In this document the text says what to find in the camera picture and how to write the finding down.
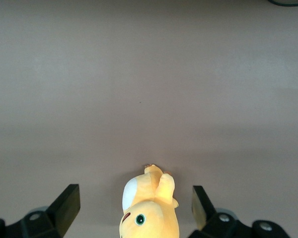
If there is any yellow plush toy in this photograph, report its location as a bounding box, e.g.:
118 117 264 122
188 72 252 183
118 163 180 238

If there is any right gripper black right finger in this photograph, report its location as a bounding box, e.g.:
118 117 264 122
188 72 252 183
190 185 293 238

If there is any brown table cover sheet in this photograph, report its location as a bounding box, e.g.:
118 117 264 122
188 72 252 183
0 0 298 238

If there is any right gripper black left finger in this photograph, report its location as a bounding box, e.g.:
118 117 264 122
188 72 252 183
0 183 81 238

